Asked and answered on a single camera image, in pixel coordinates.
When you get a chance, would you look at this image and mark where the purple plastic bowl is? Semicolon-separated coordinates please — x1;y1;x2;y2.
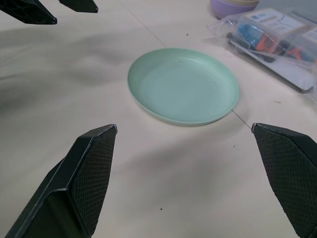
210;0;260;20

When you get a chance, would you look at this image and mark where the light green round plate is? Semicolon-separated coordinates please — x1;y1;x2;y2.
127;48;240;127

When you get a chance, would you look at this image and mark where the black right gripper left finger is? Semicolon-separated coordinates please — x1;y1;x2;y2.
0;123;118;238

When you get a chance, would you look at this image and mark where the clear plastic bag with parts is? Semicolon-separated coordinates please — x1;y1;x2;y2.
206;7;317;95

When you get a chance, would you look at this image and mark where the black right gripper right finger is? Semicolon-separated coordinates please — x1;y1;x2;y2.
251;122;317;238

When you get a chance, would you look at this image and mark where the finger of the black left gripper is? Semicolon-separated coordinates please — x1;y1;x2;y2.
58;0;99;13
0;0;58;25

